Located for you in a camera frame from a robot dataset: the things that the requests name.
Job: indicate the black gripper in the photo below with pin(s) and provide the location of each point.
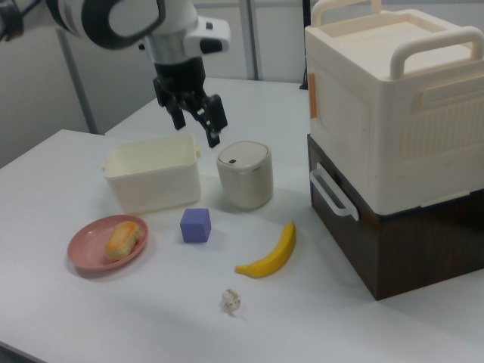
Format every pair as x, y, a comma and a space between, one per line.
183, 81

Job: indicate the toasted bread loaf toy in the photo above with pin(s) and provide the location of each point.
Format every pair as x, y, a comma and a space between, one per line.
121, 240

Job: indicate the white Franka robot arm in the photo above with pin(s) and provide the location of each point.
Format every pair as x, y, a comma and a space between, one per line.
125, 19

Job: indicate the pink plastic plate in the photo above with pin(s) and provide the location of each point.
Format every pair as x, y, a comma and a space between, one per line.
87, 246

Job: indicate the cream open plastic bin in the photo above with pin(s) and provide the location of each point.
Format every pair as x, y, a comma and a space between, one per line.
155, 185

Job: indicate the beige mini lidded trash can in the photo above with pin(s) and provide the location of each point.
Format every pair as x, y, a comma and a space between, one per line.
246, 181

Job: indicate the purple cube block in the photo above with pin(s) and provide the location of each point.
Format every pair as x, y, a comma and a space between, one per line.
194, 227

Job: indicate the orange tape strip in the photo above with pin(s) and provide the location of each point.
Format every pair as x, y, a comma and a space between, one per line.
313, 96

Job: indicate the yellow toy banana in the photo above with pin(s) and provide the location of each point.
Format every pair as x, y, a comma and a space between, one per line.
274, 255

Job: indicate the small white garlic toy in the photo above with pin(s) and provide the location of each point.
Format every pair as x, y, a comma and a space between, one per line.
231, 300

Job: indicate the dark brown wooden drawer box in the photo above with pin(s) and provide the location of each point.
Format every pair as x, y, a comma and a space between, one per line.
408, 253

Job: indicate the grey partition frame post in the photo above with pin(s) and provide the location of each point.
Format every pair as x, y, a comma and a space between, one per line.
77, 83
254, 38

